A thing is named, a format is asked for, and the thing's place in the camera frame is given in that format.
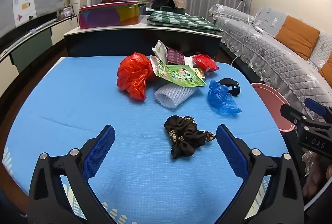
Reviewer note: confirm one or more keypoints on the small red plastic bag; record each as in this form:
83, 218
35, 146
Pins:
205, 61

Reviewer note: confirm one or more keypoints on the grey quilted sofa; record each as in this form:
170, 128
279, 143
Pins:
259, 42

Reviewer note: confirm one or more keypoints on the large red plastic bag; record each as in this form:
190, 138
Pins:
132, 76

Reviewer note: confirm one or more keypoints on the blue plastic shoe cover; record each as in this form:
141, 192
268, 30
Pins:
220, 98

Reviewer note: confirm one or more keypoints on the white rod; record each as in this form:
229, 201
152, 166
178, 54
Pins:
32, 31

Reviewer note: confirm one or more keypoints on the white crumpled wrapper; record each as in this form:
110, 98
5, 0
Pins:
159, 51

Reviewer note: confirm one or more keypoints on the orange cushion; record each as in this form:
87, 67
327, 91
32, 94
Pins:
327, 68
298, 35

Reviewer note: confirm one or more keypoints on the person's right hand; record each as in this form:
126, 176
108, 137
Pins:
315, 180

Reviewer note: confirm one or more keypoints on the maroon patterned packet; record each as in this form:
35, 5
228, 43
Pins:
175, 56

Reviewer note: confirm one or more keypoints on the green snack packet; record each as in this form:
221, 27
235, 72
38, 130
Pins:
181, 77

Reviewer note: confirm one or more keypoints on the small photo frame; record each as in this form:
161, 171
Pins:
66, 12

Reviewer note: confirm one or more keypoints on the white foam net sleeve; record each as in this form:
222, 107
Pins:
171, 95

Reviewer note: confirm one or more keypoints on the green checkered cloth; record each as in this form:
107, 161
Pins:
181, 21

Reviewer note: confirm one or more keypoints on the pink plastic bin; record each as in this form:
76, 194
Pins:
269, 102

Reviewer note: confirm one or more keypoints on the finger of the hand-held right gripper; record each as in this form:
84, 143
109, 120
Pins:
290, 113
315, 106

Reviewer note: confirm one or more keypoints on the blue foam mat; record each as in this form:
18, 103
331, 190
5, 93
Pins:
77, 99

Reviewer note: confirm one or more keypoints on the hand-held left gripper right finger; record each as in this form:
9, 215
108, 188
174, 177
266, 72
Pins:
232, 151

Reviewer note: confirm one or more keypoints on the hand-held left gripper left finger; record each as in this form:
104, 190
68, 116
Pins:
99, 151

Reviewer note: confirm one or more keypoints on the television stand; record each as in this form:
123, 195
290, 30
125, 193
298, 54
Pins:
28, 50

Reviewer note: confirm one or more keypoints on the black bag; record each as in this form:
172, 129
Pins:
163, 2

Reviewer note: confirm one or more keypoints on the dark green bowl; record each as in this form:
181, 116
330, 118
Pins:
176, 10

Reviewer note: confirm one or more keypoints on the colourful tin box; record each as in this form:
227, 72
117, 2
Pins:
109, 17

